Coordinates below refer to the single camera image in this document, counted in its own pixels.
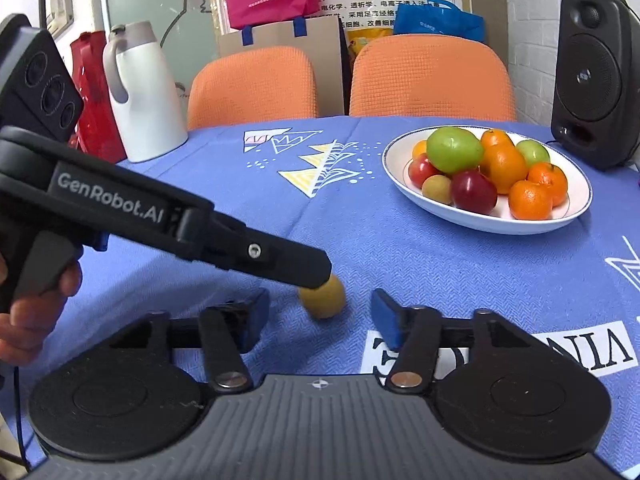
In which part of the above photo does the black cable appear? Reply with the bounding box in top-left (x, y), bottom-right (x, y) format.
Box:
top-left (0, 360), bottom-right (31, 468)

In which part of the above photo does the dark red apple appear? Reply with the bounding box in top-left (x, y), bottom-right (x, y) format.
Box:
top-left (450, 169), bottom-right (499, 216)

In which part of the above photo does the brown longan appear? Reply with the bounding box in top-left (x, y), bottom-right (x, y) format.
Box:
top-left (298, 275), bottom-right (347, 321)

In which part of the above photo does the cardboard box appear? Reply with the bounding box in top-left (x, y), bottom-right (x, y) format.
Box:
top-left (217, 15), bottom-right (346, 116)

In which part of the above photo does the small mandarin orange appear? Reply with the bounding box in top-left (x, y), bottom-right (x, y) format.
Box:
top-left (526, 161), bottom-right (570, 207)

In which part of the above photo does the person's left hand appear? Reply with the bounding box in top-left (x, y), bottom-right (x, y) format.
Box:
top-left (0, 255), bottom-right (84, 363)

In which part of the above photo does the small red-yellow plum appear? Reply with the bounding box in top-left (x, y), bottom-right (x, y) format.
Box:
top-left (421, 174), bottom-right (454, 206)

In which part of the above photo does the white plate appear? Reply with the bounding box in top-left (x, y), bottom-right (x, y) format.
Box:
top-left (382, 126), bottom-right (593, 235)

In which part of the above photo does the red thermos jug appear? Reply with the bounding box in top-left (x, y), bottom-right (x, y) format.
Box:
top-left (69, 30), bottom-right (127, 165)

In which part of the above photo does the white thermos jug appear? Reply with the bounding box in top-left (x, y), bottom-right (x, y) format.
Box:
top-left (102, 21), bottom-right (189, 163)

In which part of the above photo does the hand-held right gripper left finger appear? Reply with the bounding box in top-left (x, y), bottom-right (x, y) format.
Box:
top-left (107, 287), bottom-right (272, 393)

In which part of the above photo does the blue printed tablecloth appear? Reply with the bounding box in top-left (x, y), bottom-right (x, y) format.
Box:
top-left (0, 115), bottom-right (640, 476)

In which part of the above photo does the large green apple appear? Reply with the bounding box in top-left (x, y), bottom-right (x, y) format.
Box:
top-left (426, 126), bottom-right (485, 176)

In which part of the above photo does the small green apple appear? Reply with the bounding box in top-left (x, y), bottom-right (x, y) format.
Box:
top-left (515, 139), bottom-right (552, 170)

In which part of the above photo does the orange chair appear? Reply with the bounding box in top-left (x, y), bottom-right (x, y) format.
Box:
top-left (186, 46), bottom-right (318, 131)
top-left (349, 35), bottom-right (517, 122)

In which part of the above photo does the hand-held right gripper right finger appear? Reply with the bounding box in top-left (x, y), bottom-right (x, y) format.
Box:
top-left (371, 289), bottom-right (543, 393)

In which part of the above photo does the black speaker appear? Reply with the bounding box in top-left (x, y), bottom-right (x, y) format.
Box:
top-left (551, 0), bottom-right (640, 171)

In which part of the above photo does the large orange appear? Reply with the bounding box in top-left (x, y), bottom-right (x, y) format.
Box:
top-left (480, 144), bottom-right (529, 195)
top-left (508, 180), bottom-right (555, 221)

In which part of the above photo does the yellow snack bag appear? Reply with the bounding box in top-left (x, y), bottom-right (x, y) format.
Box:
top-left (347, 27), bottom-right (396, 58)

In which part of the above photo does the blue bag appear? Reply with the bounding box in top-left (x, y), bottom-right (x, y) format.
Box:
top-left (392, 0), bottom-right (486, 43)

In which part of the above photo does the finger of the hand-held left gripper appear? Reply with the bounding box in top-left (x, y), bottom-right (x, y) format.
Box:
top-left (172, 205), bottom-right (334, 290)

